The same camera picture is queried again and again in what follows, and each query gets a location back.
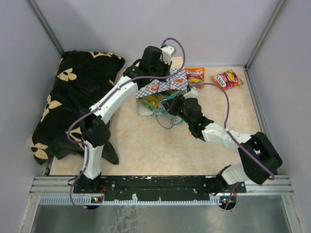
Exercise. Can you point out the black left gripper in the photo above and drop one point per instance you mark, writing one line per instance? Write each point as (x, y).
(166, 68)

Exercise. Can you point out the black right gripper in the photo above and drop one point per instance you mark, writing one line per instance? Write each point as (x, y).
(170, 104)

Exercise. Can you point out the blue checkered paper bag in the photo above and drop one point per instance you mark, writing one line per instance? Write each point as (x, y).
(176, 84)

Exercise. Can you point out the green snack packet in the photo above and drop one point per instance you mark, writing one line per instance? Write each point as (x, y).
(151, 101)

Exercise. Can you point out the orange striped snack packet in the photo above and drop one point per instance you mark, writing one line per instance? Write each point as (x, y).
(195, 76)

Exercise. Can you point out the orange Fox's candy packet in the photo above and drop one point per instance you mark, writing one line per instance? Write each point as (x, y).
(227, 79)

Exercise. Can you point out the black floral plush blanket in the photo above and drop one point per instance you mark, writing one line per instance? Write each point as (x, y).
(82, 79)

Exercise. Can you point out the teal Fox's candy packet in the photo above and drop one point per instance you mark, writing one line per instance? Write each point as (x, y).
(160, 109)

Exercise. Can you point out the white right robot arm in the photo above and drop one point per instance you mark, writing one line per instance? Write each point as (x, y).
(259, 160)

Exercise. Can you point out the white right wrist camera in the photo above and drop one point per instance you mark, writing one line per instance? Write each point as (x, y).
(192, 93)

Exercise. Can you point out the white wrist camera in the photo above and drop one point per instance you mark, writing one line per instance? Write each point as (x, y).
(192, 93)
(167, 53)

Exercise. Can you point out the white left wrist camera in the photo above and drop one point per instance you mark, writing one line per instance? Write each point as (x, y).
(167, 53)

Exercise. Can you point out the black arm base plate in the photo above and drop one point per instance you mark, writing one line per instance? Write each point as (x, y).
(152, 187)

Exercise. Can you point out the left aluminium corner post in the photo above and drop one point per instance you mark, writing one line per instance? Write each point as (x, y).
(48, 29)

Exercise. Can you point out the aluminium corner post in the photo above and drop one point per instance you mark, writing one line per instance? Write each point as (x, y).
(271, 22)
(48, 29)

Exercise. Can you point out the right aluminium corner post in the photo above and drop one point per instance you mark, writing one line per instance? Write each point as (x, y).
(271, 22)

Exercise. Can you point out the aluminium frame rail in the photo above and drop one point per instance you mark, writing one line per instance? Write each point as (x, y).
(63, 185)

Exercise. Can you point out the white slotted cable duct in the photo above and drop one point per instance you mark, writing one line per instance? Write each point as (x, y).
(134, 201)

